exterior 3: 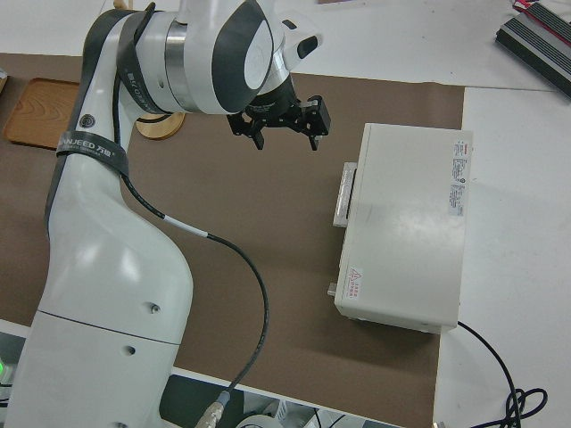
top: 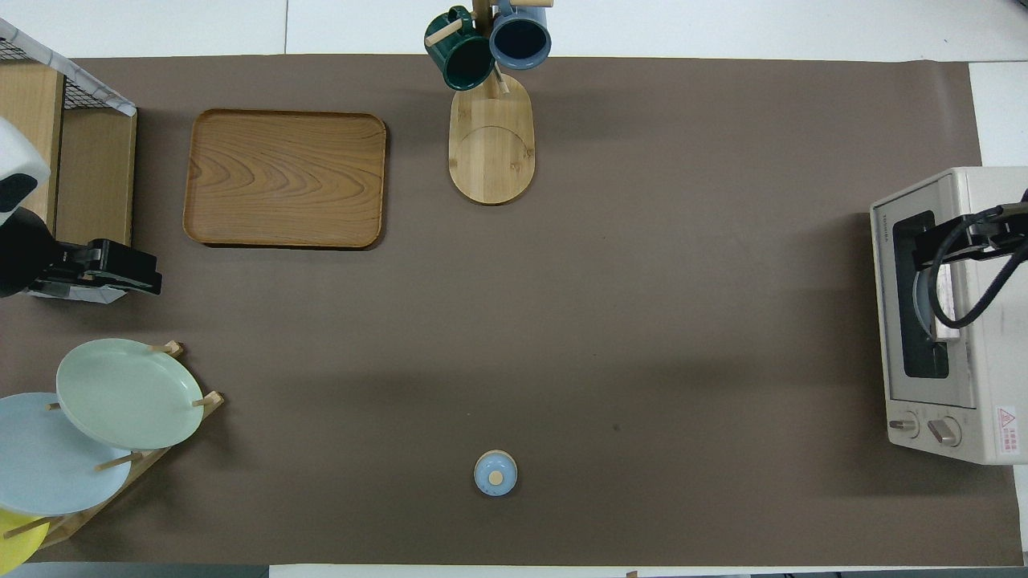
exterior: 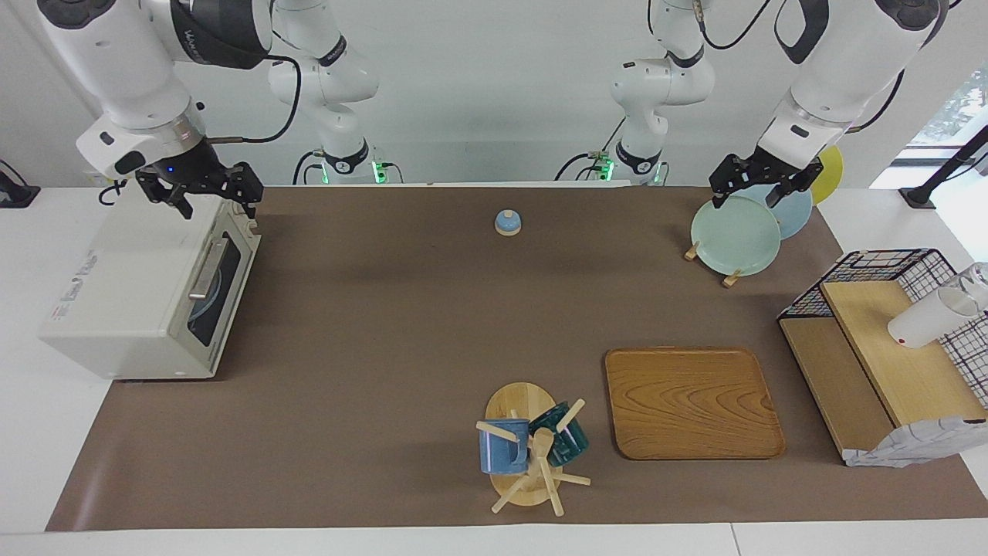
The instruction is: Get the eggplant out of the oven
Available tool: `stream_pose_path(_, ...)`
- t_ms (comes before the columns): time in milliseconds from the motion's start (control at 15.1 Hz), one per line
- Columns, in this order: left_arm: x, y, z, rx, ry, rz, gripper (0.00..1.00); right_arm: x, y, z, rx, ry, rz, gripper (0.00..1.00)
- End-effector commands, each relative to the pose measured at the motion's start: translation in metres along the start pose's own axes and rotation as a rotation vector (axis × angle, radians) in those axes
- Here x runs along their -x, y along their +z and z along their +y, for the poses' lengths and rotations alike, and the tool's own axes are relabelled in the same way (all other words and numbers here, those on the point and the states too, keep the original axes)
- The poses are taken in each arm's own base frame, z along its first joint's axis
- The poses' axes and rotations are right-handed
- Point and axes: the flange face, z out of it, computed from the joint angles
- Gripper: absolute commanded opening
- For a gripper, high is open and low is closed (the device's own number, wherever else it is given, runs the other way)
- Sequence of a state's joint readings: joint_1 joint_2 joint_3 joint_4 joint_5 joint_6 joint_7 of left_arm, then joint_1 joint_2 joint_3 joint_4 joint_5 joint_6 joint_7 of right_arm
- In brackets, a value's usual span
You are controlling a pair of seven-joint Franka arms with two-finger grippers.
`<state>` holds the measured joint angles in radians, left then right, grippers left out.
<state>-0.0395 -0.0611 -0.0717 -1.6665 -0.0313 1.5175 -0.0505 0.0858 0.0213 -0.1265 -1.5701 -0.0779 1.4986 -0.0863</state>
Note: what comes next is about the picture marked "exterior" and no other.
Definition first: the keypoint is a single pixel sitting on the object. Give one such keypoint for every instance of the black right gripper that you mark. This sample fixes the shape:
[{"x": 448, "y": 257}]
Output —
[{"x": 193, "y": 174}]

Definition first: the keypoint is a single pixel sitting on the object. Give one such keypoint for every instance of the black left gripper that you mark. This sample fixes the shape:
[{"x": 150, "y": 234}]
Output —
[{"x": 760, "y": 170}]

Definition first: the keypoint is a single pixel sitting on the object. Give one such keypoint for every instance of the light blue round plate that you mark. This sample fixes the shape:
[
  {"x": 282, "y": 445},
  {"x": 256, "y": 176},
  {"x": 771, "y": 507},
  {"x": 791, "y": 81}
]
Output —
[{"x": 208, "y": 305}]

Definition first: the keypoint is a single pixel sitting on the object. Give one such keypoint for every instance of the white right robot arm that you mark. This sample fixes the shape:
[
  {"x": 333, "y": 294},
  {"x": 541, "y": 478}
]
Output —
[{"x": 116, "y": 62}]

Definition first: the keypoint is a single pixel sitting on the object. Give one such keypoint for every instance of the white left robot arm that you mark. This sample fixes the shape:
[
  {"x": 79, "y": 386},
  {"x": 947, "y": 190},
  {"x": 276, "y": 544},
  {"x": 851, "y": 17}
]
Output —
[{"x": 849, "y": 62}]

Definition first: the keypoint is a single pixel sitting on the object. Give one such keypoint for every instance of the white toaster oven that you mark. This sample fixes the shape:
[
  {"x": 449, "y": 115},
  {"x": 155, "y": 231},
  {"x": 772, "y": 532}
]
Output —
[{"x": 116, "y": 293}]

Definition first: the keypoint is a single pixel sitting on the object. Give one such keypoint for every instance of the pale green plate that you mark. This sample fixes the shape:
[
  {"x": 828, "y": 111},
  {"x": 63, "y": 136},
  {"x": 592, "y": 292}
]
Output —
[{"x": 733, "y": 235}]

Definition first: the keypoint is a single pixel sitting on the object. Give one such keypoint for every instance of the blue plate in rack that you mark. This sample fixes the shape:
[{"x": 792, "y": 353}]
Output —
[{"x": 795, "y": 218}]

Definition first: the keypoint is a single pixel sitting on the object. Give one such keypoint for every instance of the wooden plate rack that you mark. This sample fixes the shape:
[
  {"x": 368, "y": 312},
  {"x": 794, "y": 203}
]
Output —
[{"x": 691, "y": 252}]

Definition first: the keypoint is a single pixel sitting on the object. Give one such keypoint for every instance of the yellow plate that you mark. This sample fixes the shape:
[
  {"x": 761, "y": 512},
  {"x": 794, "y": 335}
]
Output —
[{"x": 830, "y": 177}]

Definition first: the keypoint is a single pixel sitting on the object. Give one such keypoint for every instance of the wooden serving tray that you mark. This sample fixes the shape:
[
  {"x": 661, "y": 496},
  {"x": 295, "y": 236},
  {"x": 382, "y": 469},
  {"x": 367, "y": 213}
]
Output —
[{"x": 695, "y": 401}]

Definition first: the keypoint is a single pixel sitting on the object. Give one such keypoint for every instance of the white cup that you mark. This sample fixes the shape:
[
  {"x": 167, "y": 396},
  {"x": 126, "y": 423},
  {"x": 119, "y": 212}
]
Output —
[{"x": 926, "y": 320}]

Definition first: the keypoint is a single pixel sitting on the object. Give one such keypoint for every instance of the brown table mat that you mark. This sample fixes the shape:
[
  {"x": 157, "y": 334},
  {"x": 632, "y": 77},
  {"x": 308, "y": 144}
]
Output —
[{"x": 386, "y": 347}]

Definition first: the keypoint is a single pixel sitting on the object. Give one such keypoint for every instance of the small blue call bell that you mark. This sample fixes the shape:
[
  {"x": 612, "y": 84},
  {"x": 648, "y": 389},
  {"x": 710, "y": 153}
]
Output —
[{"x": 508, "y": 224}]

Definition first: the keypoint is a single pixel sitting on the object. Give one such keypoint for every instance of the wooden two-tier shelf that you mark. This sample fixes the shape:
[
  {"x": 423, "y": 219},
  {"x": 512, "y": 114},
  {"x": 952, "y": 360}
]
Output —
[{"x": 911, "y": 371}]

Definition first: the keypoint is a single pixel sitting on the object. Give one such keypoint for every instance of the clear glass cup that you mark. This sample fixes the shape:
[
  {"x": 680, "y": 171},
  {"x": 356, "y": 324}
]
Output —
[{"x": 979, "y": 279}]

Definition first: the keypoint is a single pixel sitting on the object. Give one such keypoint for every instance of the grey patterned cloth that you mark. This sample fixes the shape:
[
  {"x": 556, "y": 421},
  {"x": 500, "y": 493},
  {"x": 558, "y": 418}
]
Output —
[{"x": 911, "y": 444}]

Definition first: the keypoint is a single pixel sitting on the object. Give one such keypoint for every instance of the dark green mug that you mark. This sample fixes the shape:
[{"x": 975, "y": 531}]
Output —
[{"x": 571, "y": 444}]

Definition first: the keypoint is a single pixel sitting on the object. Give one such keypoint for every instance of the wooden mug tree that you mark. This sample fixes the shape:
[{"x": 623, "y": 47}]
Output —
[{"x": 521, "y": 401}]

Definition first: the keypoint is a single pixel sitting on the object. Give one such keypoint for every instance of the blue mug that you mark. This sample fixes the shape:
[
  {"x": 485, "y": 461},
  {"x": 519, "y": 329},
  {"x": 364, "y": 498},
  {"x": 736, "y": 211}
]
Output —
[{"x": 498, "y": 452}]

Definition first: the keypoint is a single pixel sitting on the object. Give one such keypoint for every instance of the black clamp mount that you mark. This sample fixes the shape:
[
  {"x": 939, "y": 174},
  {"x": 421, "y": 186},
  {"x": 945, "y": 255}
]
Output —
[{"x": 15, "y": 197}]

